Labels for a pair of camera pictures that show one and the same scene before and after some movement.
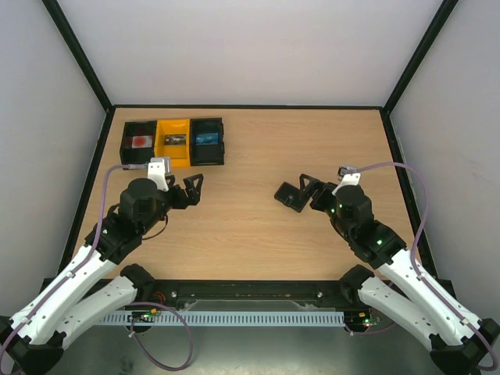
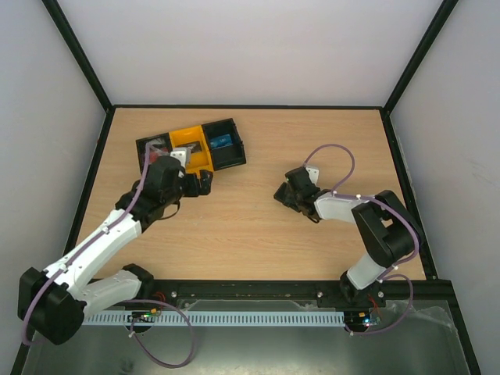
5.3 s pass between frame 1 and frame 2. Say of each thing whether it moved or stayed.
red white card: moved
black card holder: stayed
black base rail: stayed
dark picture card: moved
